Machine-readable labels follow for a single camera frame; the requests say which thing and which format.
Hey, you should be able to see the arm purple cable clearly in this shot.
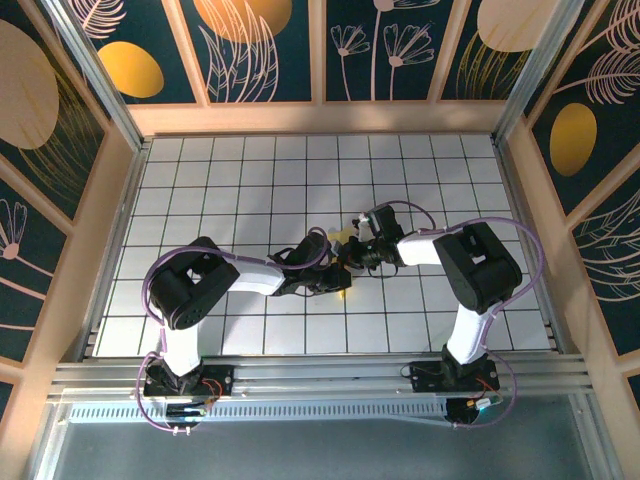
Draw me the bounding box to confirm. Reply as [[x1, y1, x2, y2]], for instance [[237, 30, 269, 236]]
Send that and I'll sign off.
[[135, 227, 334, 436], [384, 199, 546, 432]]

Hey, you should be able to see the aluminium frame post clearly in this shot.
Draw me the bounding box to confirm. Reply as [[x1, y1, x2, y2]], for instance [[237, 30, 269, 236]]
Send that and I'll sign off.
[[491, 0, 596, 147], [42, 0, 151, 154]]

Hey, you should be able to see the black controller box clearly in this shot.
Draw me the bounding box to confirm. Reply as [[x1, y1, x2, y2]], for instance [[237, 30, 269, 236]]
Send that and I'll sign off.
[[164, 402, 209, 426], [444, 397, 506, 429]]

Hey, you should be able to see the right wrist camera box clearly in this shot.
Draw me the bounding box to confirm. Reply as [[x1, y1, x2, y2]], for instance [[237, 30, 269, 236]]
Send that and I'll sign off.
[[352, 212, 377, 237]]

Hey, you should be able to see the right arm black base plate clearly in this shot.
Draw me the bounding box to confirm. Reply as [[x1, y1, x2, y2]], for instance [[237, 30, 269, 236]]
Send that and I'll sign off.
[[409, 360, 500, 394]]

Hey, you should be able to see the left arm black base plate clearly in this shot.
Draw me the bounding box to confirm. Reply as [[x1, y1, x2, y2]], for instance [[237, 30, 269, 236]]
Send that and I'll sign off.
[[143, 364, 235, 399]]

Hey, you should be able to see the aluminium side rail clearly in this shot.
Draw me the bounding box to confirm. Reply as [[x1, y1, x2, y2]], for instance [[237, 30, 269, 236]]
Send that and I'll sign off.
[[79, 142, 151, 359], [498, 139, 572, 354]]

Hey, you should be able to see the orange wire bundle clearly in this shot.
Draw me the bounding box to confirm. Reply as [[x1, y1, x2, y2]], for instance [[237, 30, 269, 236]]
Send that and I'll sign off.
[[469, 377, 501, 409], [198, 377, 224, 407]]

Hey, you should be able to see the white slotted cable duct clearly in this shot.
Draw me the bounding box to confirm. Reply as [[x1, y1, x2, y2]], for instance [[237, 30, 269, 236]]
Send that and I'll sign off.
[[67, 399, 451, 425]]

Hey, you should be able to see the yellow paper sheet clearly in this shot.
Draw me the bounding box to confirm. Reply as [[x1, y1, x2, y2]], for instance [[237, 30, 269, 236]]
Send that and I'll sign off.
[[327, 227, 359, 301]]

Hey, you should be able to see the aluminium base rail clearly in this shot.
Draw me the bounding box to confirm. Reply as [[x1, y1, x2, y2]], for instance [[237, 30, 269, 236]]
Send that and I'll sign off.
[[47, 353, 596, 404]]

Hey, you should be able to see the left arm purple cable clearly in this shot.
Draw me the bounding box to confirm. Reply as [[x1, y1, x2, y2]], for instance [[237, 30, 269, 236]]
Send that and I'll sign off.
[[135, 227, 334, 436]]

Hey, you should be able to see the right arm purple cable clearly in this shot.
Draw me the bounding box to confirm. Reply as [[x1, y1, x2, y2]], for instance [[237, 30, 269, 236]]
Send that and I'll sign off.
[[384, 199, 546, 432]]

